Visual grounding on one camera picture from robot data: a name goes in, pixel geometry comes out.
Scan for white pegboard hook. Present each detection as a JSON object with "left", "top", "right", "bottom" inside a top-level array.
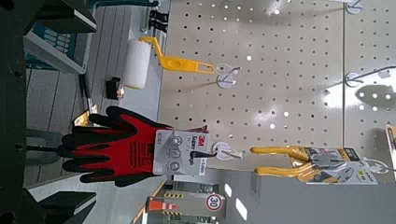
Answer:
[
  {"left": 361, "top": 157, "right": 396, "bottom": 175},
  {"left": 214, "top": 63, "right": 243, "bottom": 91},
  {"left": 345, "top": 64, "right": 396, "bottom": 89},
  {"left": 211, "top": 141, "right": 245, "bottom": 162},
  {"left": 345, "top": 0, "right": 365, "bottom": 16}
]

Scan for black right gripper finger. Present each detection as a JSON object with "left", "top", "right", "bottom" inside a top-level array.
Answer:
[
  {"left": 26, "top": 0, "right": 98, "bottom": 35},
  {"left": 27, "top": 190, "right": 97, "bottom": 224}
]

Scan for round speed limit sign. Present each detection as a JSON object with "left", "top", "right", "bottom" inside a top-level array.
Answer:
[{"left": 205, "top": 192, "right": 225, "bottom": 213}]

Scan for beige pegboard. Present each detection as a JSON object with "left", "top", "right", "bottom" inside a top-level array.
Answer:
[{"left": 157, "top": 0, "right": 396, "bottom": 185}]

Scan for yellow handled paint roller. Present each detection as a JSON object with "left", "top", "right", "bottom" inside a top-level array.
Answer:
[{"left": 120, "top": 36, "right": 217, "bottom": 91}]

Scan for yellow pliers in package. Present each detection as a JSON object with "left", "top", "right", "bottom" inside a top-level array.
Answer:
[{"left": 249, "top": 145, "right": 379, "bottom": 186}]

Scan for orange traffic cone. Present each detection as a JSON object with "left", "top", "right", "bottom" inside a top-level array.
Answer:
[{"left": 148, "top": 199, "right": 180, "bottom": 214}]

